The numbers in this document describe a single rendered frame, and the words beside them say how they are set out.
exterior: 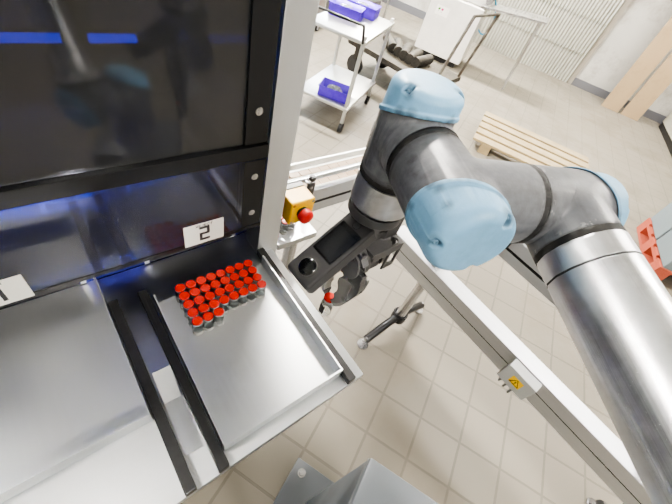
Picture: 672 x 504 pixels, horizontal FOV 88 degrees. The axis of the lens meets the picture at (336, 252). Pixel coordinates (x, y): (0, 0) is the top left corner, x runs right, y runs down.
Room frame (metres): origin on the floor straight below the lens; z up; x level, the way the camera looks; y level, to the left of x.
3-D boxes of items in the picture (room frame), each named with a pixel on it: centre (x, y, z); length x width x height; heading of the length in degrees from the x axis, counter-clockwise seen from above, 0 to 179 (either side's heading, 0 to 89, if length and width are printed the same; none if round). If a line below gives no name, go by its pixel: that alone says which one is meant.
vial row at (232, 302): (0.39, 0.18, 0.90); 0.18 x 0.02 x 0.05; 142
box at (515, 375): (0.75, -0.81, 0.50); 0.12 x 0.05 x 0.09; 52
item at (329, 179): (0.99, 0.08, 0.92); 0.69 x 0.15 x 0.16; 142
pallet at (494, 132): (3.80, -1.58, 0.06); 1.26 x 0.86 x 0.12; 76
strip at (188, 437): (0.16, 0.16, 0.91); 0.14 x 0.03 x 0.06; 51
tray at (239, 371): (0.34, 0.11, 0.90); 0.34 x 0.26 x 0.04; 51
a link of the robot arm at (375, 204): (0.36, -0.03, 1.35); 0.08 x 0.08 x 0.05
